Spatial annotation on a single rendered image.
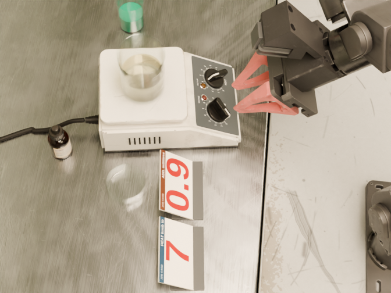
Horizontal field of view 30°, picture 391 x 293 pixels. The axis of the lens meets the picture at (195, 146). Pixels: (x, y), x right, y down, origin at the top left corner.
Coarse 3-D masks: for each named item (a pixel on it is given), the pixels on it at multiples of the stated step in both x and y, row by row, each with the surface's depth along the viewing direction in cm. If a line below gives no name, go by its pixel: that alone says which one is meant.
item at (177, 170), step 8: (168, 160) 102; (176, 160) 103; (184, 160) 104; (168, 168) 101; (176, 168) 102; (184, 168) 104; (168, 176) 101; (176, 176) 102; (184, 176) 103; (168, 184) 100; (176, 184) 101; (184, 184) 102; (168, 192) 100; (176, 192) 101; (184, 192) 102; (168, 200) 99; (176, 200) 100; (184, 200) 101; (168, 208) 99; (176, 208) 100; (184, 208) 101
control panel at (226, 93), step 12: (192, 60) 106; (204, 60) 107; (204, 72) 106; (228, 72) 109; (228, 84) 108; (216, 96) 105; (228, 96) 107; (204, 108) 103; (228, 108) 106; (204, 120) 102; (228, 120) 105; (228, 132) 104
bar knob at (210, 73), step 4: (208, 72) 106; (212, 72) 106; (216, 72) 105; (220, 72) 105; (224, 72) 106; (208, 76) 105; (212, 76) 104; (216, 76) 105; (220, 76) 105; (208, 80) 105; (212, 80) 105; (216, 80) 106; (220, 80) 107; (212, 84) 105; (216, 84) 106; (220, 84) 106
